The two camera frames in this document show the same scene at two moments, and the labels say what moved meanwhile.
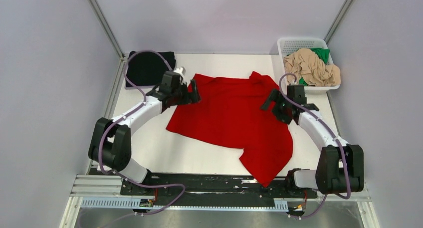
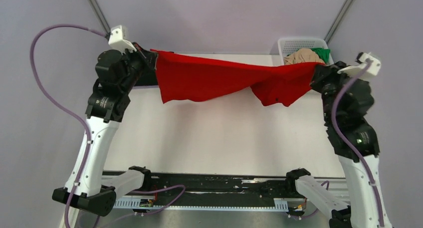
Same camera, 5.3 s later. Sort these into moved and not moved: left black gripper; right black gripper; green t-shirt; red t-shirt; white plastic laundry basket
Moved: left black gripper; right black gripper; red t-shirt
Not moved: white plastic laundry basket; green t-shirt
